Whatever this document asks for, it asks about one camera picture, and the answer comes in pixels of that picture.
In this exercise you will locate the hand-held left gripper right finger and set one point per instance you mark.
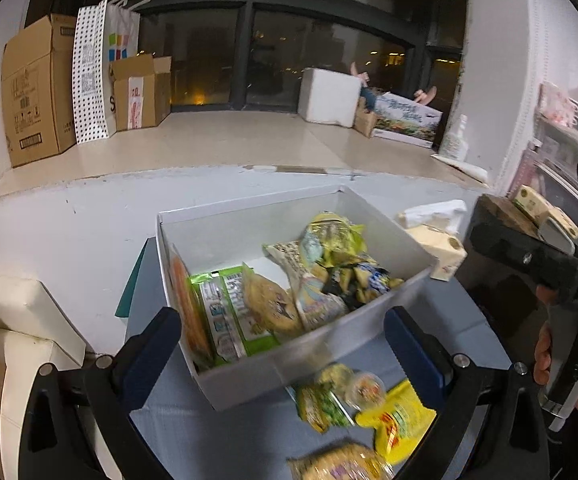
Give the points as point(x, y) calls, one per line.
point(414, 350)

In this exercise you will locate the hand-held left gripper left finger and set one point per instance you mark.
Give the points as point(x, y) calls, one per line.
point(149, 355)

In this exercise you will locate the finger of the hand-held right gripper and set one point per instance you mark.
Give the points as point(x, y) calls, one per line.
point(514, 247)

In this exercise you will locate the orange snack packet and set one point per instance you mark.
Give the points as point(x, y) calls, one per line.
point(189, 305)

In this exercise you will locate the blue yellow small snack packet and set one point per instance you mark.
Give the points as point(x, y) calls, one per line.
point(369, 280)

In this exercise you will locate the long green snack packet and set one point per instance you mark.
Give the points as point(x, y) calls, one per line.
point(219, 310)
point(249, 320)

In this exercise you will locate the pale green chip bag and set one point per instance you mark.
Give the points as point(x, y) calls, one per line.
point(319, 305)

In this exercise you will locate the small green cartoon packet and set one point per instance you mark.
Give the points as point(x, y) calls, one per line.
point(331, 237)
point(321, 407)

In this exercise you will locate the white cardboard box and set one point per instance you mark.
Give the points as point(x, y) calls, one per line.
point(279, 360)

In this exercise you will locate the round cartoon cookie packet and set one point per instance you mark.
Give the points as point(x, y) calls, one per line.
point(339, 462)
point(271, 305)

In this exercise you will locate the wooden shelf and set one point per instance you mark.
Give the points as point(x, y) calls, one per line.
point(504, 212)

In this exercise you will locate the white rounded device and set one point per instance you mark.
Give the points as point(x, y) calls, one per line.
point(556, 232)

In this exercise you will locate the small boxes on side table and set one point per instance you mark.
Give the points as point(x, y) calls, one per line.
point(534, 200)

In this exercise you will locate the teal board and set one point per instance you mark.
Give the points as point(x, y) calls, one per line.
point(131, 285)

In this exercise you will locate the yellow tissue pack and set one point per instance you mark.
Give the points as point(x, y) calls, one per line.
point(439, 250)

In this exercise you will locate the white drawer organizer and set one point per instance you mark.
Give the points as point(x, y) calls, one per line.
point(559, 140)

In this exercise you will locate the white plastic bottle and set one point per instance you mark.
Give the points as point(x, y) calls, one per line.
point(455, 140)

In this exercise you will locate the cream sofa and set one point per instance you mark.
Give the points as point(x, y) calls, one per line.
point(14, 360)

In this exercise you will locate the long printed box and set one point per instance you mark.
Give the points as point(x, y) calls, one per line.
point(406, 120)

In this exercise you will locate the pink plush toy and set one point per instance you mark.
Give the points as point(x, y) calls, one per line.
point(426, 96)
point(359, 74)

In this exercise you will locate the small brown box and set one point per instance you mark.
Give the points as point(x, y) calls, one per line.
point(365, 122)

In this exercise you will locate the white foam box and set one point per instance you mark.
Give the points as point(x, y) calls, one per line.
point(326, 95)

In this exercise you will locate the small open cardboard box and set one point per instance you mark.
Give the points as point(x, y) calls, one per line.
point(139, 92)

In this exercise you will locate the large cardboard box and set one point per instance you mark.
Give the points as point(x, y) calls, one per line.
point(36, 95)

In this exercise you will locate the dark window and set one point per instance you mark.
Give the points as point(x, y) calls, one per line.
point(269, 50)

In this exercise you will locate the white shopping bag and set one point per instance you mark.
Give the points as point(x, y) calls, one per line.
point(124, 35)

